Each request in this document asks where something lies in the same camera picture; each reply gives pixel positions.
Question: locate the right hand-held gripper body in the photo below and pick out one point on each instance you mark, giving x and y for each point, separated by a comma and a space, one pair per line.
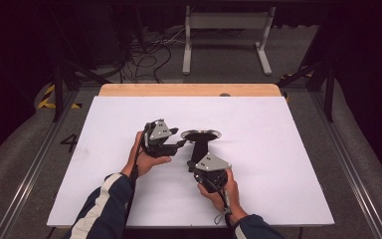
212, 164

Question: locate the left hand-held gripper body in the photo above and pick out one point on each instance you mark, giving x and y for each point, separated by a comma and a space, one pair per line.
159, 132

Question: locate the oval silver pearl-framed mirror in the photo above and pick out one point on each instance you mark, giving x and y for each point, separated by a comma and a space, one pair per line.
199, 146

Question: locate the person's left hand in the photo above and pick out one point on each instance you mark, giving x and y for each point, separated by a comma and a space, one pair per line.
142, 164

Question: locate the person's right hand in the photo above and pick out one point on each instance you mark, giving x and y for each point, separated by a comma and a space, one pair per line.
232, 195

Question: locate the white table cover sheet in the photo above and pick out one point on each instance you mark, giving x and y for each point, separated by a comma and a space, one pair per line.
262, 159

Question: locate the black metal stand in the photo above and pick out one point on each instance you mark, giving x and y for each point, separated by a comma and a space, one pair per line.
58, 93
329, 96

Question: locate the yellow black floor tape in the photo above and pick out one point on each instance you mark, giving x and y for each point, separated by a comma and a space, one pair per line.
48, 94

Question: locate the dark curtain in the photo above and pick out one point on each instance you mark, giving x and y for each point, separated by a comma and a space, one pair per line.
371, 83
6, 66

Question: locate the white metal desk frame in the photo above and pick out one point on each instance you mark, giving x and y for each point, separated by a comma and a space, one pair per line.
225, 20

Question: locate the aluminium floor rail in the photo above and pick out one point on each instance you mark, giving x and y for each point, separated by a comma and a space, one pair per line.
354, 176
30, 176

